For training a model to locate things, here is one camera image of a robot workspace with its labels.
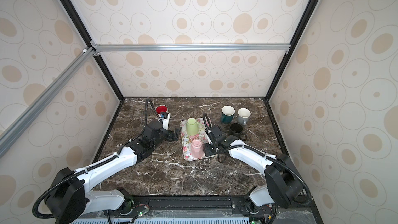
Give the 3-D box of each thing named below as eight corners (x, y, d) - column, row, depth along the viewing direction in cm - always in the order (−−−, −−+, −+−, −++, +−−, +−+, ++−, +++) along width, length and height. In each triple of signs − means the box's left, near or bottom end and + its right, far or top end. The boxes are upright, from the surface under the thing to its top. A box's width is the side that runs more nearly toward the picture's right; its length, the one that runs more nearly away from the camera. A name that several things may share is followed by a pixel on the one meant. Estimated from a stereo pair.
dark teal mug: (221, 126, 105) (223, 116, 97) (220, 115, 111) (221, 105, 103) (233, 126, 105) (236, 116, 97) (231, 115, 111) (234, 105, 103)
